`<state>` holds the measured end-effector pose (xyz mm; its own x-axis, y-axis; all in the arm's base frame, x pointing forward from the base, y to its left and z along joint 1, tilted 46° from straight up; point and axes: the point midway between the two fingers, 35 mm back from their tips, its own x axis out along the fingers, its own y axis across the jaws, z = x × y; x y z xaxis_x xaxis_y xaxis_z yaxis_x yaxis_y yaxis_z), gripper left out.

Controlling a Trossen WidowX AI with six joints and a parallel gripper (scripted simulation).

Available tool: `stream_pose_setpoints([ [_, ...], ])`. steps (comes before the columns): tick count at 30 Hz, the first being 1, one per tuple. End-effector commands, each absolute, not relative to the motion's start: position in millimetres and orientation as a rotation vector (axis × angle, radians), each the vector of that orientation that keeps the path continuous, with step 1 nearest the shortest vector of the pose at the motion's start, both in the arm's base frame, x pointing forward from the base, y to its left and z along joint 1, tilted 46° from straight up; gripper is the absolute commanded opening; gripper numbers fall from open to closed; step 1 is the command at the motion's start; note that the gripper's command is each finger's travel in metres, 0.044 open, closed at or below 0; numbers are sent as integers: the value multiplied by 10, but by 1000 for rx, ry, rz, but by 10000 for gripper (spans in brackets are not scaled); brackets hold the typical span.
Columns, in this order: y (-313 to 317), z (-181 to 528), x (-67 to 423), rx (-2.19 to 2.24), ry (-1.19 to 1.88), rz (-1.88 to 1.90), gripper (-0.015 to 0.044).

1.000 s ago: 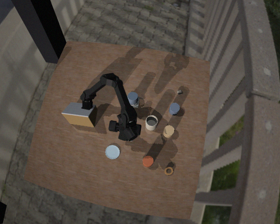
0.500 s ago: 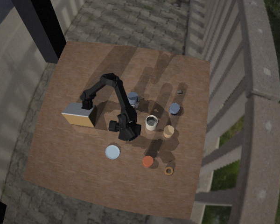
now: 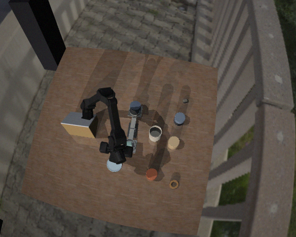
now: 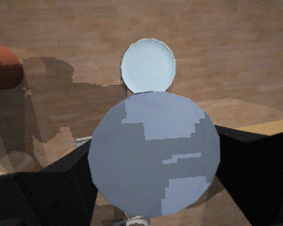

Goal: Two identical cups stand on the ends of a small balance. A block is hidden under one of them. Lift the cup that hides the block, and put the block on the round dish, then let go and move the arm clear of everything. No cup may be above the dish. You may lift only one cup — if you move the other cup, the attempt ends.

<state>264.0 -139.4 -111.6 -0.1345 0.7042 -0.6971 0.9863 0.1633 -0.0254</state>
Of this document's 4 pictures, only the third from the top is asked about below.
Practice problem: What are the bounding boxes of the tan cylinder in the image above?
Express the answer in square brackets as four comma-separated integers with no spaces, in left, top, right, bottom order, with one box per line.
[167,136,180,150]

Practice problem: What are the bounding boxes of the orange-brown cylinder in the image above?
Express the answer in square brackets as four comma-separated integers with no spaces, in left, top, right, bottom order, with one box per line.
[146,168,157,180]

